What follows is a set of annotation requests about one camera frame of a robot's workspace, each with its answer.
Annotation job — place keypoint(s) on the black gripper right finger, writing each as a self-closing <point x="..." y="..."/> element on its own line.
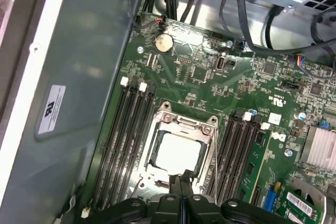
<point x="199" y="208"/>

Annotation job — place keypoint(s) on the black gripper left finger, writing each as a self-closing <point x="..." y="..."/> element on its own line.
<point x="168" y="208"/>

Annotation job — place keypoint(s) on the silver CPU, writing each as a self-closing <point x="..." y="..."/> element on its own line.
<point x="178" y="153"/>

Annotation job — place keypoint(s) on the metal socket cover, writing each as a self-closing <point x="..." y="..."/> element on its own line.
<point x="173" y="119"/>

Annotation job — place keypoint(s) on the CPU socket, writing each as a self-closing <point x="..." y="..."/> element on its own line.
<point x="152" y="153"/>

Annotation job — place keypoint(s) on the black RAM slot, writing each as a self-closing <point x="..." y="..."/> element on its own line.
<point x="113" y="155"/>
<point x="133" y="155"/>
<point x="222" y="155"/>
<point x="240" y="155"/>
<point x="231" y="155"/>
<point x="249" y="155"/>
<point x="104" y="155"/>
<point x="123" y="155"/>

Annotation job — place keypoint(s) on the silver chipset heatsink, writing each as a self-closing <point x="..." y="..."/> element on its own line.
<point x="320" y="145"/>

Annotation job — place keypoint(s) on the green motherboard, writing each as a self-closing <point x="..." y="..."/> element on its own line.
<point x="236" y="77"/>

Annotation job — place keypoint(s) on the silver internal USB port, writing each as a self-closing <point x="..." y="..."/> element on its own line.
<point x="221" y="64"/>

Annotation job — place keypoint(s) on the white case label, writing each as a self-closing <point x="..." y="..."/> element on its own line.
<point x="52" y="108"/>

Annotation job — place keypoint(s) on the silver board screw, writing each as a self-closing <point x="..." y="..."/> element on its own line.
<point x="140" y="49"/>

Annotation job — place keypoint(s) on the silver coin battery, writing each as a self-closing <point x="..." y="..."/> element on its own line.
<point x="163" y="43"/>

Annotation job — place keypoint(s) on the black PC case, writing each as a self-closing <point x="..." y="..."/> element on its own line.
<point x="78" y="51"/>

